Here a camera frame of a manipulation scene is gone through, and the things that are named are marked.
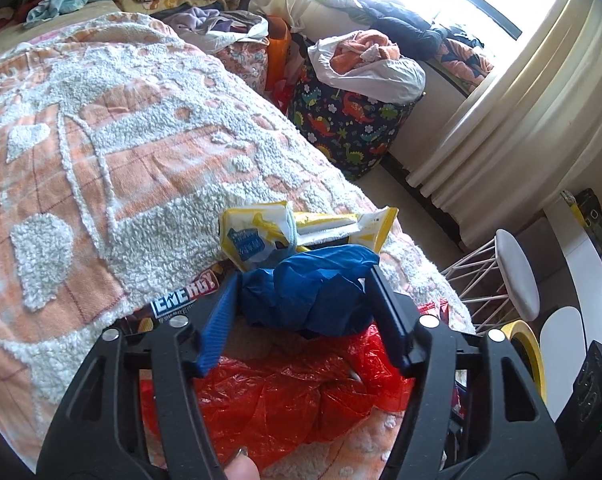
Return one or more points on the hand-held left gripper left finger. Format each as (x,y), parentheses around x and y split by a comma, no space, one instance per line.
(216,330)

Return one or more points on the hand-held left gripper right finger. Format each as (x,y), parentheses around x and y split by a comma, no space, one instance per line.
(388,310)

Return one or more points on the blue plastic bag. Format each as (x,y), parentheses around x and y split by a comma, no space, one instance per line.
(301,290)

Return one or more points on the yellow rimmed black trash bin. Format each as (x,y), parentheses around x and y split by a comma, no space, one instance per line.
(528,345)

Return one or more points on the person's left hand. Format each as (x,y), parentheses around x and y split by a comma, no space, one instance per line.
(243,467)

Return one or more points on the red snack packet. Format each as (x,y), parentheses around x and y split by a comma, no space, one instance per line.
(433,312)

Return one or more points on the dark snack packet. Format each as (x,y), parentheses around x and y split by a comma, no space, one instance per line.
(181,300)

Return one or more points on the red plastic bag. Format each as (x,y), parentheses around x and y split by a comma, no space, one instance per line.
(281,390)

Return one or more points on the yellow wet wipe packet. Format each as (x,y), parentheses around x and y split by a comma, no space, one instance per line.
(251,240)

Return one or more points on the white desk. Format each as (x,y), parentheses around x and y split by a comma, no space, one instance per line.
(586,280)

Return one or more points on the white round stool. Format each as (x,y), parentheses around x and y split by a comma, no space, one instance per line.
(518,270)

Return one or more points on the dinosaur print laundry basket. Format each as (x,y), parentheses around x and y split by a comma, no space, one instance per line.
(351,125)

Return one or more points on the dark bag on desk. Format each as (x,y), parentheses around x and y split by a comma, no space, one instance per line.
(593,220)

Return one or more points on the orange and white tufted blanket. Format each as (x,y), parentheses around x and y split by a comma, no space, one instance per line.
(106,160)

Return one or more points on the white basket liner bag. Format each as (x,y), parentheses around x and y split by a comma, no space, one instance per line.
(391,77)

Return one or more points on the orange towel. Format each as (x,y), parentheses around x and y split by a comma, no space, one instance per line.
(361,52)

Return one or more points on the floral pink bedsheet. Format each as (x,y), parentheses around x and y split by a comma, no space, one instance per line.
(243,67)

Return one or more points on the orange bag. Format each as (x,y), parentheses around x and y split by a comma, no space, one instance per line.
(276,50)

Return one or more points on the clothes heap on windowsill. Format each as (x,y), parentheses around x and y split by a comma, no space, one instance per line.
(406,25)

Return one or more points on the lilac fleece cloth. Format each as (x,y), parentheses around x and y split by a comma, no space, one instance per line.
(206,22)

